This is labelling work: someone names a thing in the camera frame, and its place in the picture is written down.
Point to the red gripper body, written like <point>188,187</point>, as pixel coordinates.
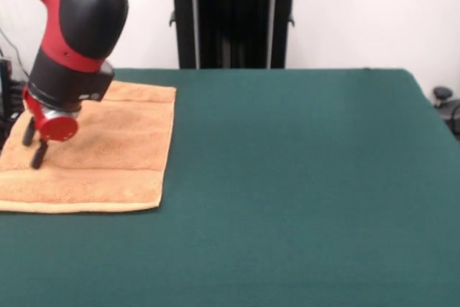
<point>59,131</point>

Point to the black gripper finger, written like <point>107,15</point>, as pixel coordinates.
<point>28,132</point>
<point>39,156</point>

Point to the orange terry towel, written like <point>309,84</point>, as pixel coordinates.
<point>115,149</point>

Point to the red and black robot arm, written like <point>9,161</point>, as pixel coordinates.
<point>82,16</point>

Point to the black computer case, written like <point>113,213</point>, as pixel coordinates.
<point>5,84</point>

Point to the dark green table cloth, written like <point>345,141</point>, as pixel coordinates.
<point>323,177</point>

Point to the black office chair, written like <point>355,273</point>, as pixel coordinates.
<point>447,105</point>

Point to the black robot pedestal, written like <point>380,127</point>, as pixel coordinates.
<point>233,26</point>

